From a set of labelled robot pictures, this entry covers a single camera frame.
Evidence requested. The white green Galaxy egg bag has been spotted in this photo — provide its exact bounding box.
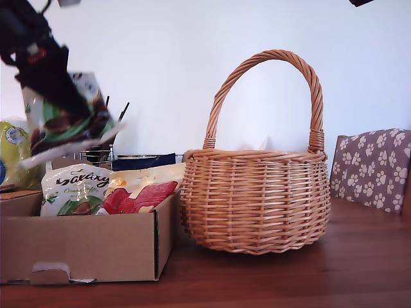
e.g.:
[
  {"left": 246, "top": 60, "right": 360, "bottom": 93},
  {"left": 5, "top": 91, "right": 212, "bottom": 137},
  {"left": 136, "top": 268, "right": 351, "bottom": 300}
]
[
  {"left": 40, "top": 162, "right": 113, "bottom": 218},
  {"left": 17, "top": 71, "right": 128, "bottom": 169}
]

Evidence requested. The red and white egg bag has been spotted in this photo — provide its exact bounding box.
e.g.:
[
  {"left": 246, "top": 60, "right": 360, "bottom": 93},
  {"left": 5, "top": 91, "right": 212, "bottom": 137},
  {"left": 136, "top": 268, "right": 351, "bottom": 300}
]
[{"left": 98, "top": 162, "right": 187, "bottom": 215}]

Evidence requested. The brown cardboard box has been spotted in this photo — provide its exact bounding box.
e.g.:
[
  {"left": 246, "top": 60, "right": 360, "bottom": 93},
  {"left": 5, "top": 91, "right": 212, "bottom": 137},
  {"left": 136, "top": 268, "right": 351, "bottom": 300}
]
[{"left": 0, "top": 158, "right": 187, "bottom": 286}]

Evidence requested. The green produce bag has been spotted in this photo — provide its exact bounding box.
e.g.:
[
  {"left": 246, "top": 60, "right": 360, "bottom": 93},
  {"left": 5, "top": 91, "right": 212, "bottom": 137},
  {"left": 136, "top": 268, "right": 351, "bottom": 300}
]
[{"left": 0, "top": 117, "right": 46, "bottom": 190}]

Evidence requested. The paw print chair cushion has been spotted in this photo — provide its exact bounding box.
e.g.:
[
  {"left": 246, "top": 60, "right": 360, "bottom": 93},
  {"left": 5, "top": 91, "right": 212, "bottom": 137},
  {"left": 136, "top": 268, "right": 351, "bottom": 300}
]
[{"left": 330, "top": 128, "right": 411, "bottom": 215}]

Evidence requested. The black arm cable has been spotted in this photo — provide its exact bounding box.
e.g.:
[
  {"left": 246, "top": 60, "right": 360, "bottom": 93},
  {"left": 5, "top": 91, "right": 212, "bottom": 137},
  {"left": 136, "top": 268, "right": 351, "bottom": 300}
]
[{"left": 37, "top": 0, "right": 54, "bottom": 15}]

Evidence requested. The brown wooden handle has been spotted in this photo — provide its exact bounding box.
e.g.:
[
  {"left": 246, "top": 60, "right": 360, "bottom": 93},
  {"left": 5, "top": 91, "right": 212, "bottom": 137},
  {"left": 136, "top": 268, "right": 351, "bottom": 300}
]
[{"left": 101, "top": 134, "right": 117, "bottom": 151}]

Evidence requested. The black wire cup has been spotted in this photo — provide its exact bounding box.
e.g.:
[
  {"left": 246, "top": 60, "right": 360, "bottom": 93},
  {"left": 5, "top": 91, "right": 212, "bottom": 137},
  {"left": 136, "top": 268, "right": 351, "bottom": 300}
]
[{"left": 80, "top": 146, "right": 105, "bottom": 164}]

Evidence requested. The chrome wire rack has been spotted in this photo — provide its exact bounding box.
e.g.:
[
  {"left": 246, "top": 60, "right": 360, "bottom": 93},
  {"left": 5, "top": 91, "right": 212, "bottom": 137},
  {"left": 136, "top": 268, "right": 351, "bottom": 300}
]
[{"left": 72, "top": 144, "right": 115, "bottom": 169}]

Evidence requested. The woven wicker basket with handle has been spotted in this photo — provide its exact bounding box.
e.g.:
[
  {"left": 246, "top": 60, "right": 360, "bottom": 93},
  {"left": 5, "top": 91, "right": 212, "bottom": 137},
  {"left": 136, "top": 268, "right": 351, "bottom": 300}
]
[{"left": 179, "top": 49, "right": 331, "bottom": 256}]

